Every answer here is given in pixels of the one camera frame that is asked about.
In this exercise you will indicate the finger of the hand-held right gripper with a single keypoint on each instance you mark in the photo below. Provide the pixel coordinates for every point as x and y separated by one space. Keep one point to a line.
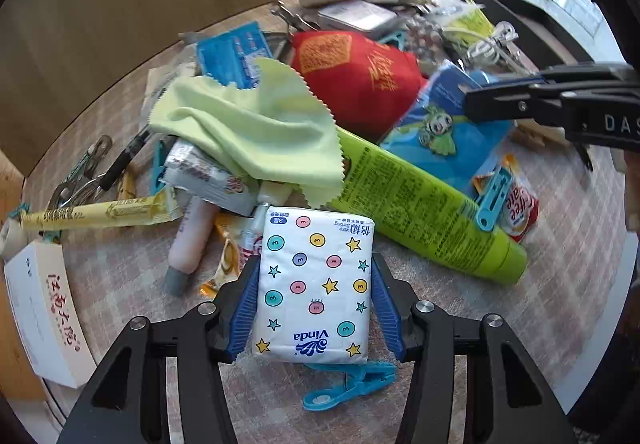
585 74
510 104

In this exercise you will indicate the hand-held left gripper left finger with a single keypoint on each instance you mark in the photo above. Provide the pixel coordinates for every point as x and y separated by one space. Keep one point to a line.
243 319

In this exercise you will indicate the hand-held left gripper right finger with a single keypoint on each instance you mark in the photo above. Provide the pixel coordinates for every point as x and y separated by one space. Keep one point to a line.
386 311

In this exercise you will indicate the white dotted tissue pack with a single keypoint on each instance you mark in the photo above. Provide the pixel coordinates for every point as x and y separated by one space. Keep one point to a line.
310 284

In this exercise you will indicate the blue cartoon wipes packet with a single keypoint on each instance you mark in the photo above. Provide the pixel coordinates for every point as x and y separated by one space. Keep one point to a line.
440 144

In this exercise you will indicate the pink tube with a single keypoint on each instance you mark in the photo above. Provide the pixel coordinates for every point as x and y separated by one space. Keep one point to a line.
192 234

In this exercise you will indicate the wooden clothespin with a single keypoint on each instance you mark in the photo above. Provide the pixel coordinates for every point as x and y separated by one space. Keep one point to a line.
530 134

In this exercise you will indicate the orange snack wrapper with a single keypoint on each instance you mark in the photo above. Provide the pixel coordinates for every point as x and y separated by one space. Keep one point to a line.
227 264

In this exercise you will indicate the blue plastic clothespin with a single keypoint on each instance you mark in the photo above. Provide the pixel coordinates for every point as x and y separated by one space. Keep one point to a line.
395 38
367 374

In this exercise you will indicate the yellow green packet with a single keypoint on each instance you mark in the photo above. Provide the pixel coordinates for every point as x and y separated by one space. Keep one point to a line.
472 22

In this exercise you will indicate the blue plastic clip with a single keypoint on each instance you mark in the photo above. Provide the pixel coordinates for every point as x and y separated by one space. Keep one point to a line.
492 199
159 169

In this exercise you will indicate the red white creamer sachet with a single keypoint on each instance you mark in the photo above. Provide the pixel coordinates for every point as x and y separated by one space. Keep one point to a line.
522 211

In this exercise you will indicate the pill blister pack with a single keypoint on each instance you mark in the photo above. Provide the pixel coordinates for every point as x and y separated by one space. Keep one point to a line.
425 37

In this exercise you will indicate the lime green tube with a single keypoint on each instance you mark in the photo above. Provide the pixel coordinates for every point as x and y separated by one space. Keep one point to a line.
410 204

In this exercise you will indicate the silver snack packet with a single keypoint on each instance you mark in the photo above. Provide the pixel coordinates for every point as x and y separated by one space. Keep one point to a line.
200 174

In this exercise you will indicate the red fabric pouch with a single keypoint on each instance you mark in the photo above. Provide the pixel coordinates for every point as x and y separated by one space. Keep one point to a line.
360 74

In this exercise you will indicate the long yellow sachet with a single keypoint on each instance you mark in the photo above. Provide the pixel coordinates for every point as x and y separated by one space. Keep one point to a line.
100 213

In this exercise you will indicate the silver tin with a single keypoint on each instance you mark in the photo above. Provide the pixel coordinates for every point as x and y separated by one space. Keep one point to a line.
355 14

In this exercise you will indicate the light green cloth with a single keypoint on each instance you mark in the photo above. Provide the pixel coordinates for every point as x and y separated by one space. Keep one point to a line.
240 124

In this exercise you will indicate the white box red writing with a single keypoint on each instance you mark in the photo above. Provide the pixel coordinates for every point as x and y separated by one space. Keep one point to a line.
45 319

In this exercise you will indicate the white tape roll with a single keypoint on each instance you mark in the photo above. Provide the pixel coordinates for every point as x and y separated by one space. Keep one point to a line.
11 236

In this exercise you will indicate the blue sachet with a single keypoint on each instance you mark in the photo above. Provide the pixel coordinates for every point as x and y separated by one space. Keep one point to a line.
232 52

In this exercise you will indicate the cardboard box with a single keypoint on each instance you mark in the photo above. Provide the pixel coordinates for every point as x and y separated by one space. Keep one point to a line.
125 14

